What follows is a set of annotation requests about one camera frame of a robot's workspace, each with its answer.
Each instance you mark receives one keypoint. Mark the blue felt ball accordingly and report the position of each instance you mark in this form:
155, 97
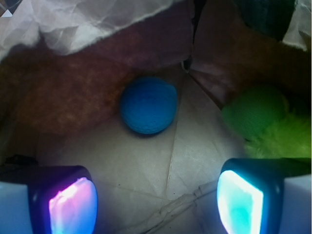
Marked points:
148, 105

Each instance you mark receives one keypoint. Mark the brown paper bag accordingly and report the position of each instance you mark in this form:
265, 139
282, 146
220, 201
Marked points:
65, 63

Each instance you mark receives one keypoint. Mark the green fuzzy plush toy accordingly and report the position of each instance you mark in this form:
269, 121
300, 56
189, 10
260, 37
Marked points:
272, 124

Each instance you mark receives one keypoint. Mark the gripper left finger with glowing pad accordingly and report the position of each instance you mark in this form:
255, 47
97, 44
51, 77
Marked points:
47, 200

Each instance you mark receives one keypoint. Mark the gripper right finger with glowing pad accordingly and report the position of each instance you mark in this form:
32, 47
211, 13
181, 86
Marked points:
266, 196

